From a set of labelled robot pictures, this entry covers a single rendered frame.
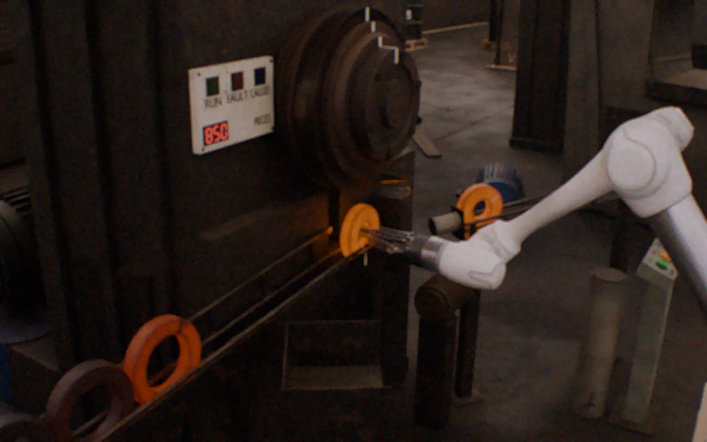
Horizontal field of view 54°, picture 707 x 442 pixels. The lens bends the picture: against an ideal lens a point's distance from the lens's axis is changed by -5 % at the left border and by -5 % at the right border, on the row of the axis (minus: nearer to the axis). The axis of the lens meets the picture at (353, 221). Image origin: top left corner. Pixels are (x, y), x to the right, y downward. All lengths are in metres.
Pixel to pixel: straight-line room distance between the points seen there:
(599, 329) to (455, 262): 0.76
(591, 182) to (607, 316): 0.83
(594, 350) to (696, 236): 1.06
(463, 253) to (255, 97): 0.64
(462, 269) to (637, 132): 0.62
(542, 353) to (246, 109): 1.73
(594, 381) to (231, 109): 1.53
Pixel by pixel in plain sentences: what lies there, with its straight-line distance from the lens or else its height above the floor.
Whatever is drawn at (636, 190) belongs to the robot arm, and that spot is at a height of 1.06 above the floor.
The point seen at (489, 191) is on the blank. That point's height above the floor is 0.76.
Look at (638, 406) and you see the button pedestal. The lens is 2.60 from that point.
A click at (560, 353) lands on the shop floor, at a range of 2.98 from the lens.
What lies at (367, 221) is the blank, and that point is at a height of 0.77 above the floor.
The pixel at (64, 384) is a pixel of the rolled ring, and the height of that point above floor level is 0.77.
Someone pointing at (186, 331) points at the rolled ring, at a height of 0.75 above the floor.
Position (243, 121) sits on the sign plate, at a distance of 1.68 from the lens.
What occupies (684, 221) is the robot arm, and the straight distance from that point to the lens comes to 1.49.
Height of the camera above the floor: 1.46
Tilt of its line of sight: 20 degrees down
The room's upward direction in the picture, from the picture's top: 1 degrees clockwise
